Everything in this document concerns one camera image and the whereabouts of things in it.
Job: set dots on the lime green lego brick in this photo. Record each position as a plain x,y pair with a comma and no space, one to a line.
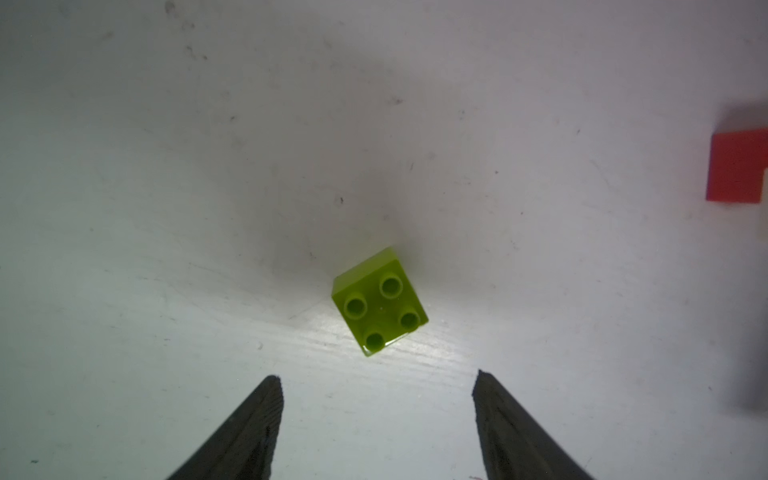
378,302

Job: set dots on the red lego brick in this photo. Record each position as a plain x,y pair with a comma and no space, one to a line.
738,161

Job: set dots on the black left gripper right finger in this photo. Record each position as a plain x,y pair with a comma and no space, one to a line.
513,444

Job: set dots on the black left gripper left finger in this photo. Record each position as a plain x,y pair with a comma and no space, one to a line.
243,446

